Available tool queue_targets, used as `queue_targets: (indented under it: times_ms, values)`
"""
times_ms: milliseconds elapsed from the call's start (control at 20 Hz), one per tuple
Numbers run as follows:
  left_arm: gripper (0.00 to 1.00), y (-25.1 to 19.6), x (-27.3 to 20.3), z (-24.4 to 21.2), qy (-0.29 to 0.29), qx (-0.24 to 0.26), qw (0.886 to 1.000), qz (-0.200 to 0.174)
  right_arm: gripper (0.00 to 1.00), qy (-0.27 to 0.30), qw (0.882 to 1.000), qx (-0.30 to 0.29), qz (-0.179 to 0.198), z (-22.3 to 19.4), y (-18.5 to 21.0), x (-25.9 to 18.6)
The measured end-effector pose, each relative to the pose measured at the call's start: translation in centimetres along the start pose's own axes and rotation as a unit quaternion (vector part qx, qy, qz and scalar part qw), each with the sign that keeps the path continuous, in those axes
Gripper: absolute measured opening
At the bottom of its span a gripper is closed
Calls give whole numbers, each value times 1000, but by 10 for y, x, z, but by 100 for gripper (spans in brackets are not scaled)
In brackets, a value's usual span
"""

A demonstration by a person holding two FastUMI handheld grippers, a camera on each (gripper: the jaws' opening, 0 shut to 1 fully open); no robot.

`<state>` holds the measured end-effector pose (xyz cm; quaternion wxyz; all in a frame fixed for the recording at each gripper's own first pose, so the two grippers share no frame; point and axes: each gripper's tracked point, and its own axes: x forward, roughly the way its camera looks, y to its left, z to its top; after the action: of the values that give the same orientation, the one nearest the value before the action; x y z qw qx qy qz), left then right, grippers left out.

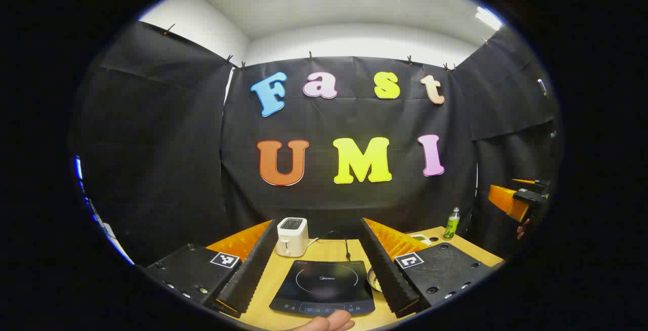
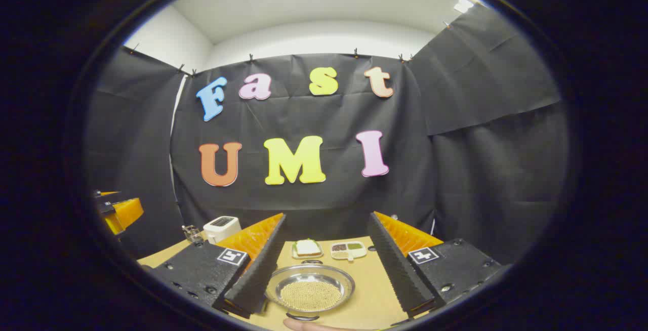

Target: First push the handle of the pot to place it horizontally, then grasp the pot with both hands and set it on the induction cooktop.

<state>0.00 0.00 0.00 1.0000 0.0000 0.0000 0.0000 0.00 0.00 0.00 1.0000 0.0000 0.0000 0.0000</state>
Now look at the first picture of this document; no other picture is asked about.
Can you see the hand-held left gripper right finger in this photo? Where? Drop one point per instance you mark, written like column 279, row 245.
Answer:
column 387, row 275

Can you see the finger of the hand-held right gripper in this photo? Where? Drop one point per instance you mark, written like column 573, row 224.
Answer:
column 524, row 181
column 506, row 202

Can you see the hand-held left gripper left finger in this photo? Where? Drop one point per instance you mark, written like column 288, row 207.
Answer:
column 253, row 275

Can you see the stainless steel pot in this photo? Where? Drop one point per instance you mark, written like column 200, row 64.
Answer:
column 375, row 280

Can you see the black induction cooktop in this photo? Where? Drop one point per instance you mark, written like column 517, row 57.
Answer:
column 324, row 283

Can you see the white divided bean tray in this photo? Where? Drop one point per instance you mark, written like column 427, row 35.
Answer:
column 420, row 239

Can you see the white toaster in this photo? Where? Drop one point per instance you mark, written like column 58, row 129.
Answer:
column 292, row 237

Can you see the green drink bottle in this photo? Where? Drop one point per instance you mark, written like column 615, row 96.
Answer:
column 451, row 225

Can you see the black backdrop cloth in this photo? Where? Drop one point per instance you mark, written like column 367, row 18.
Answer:
column 354, row 199

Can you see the small ceiling light panel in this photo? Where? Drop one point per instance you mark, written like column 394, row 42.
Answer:
column 488, row 17

